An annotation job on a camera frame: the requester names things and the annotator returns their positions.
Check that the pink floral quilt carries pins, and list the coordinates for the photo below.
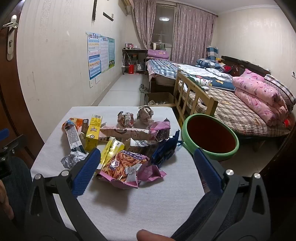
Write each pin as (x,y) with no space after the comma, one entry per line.
(259,95)

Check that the wooden bed with bedding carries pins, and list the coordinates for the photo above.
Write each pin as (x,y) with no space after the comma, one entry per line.
(238,111)

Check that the pale wall poster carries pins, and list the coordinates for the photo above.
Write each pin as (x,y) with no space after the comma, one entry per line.
(104,53)

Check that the blue foil bag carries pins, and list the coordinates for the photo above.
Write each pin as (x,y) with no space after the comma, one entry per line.
(164,149)

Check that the blue wall poster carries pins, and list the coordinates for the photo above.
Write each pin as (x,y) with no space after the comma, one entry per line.
(94,55)

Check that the dark wall strip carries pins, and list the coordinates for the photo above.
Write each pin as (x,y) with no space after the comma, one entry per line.
(108,16)
(94,10)

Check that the silver foil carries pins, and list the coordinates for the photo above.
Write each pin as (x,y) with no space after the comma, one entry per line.
(71,160)

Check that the person's left leg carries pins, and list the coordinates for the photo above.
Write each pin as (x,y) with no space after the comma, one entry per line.
(18,185)

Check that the purple foil wrapper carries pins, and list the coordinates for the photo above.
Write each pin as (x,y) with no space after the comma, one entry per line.
(160,129)

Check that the pink patterned curtain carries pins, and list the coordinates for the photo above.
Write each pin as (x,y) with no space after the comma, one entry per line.
(143,23)
(194,34)

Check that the small red object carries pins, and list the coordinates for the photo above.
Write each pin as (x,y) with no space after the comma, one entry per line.
(288,122)

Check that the person's right hand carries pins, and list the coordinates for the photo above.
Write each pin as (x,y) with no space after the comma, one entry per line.
(150,236)

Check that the grey shoes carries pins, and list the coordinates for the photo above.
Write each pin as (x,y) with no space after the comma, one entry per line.
(143,88)

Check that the blue patterned pillow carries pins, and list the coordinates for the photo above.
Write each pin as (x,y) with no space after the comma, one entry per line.
(208,63)

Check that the yellow box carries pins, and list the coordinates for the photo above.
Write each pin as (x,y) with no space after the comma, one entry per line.
(112,148)

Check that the red bucket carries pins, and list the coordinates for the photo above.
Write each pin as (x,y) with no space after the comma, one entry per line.
(131,69)

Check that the pink white long carton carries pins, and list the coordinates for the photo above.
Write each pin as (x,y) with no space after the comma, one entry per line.
(124,134)

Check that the orange silver snack wrapper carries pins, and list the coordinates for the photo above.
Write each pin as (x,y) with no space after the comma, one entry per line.
(73,139)

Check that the brown wooden door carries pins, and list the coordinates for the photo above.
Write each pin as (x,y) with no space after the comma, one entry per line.
(9,97)

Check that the white black-printed paper bag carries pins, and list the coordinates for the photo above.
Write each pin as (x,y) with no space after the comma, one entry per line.
(140,144)

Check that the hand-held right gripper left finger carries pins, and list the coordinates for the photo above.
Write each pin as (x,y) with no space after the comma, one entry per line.
(86,171)

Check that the small dark desk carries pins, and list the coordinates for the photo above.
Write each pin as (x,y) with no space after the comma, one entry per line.
(135,55)

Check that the white remote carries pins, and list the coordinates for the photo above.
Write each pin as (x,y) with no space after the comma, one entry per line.
(205,88)

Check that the plaid dotted pillow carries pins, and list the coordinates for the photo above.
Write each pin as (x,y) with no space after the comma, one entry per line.
(281,90)

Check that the dark wooden cabinet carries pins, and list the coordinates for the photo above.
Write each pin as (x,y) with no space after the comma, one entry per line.
(282,180)

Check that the green wall poster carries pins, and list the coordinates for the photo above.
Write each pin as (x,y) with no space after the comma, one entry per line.
(111,52)

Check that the dark wooden headboard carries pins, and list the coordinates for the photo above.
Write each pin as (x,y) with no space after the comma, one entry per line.
(245,64)

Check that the red printed paper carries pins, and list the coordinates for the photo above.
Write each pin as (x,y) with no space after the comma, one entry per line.
(126,119)

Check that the green-rimmed red bin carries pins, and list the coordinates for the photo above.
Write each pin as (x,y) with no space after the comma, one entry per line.
(210,136)

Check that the light wooden bed frame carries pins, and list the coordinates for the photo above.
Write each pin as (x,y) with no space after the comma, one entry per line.
(196,92)

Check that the window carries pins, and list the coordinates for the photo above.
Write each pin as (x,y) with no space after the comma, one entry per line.
(164,23)

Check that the grey printed paper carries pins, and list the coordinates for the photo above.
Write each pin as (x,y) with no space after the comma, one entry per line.
(145,114)

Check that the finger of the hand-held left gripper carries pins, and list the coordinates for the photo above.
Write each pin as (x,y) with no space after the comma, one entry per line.
(16,143)
(4,134)

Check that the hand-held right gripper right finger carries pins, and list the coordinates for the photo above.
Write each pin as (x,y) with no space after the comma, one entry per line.
(207,171)

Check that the white wall note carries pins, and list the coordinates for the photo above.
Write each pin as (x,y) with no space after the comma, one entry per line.
(97,79)
(91,83)

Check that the person's left hand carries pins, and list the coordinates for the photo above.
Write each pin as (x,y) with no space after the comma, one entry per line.
(5,199)

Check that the white air conditioner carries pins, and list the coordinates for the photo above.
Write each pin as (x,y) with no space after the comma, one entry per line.
(127,2)

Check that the yellow drink carton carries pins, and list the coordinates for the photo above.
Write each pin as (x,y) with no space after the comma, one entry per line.
(93,134)

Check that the blue plaid bedspread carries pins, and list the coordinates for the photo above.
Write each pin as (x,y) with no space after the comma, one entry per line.
(161,69)

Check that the purple folded quilt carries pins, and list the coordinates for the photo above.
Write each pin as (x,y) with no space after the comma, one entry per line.
(157,53)

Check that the small brown box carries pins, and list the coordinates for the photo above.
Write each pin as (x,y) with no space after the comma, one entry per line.
(84,126)

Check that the cartoon print blanket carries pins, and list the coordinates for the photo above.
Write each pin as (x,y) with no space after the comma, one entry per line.
(208,78)

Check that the blue plaid cushion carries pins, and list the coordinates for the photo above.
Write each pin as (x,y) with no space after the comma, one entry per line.
(212,53)

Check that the cardboard box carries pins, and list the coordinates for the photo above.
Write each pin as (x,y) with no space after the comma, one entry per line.
(159,98)

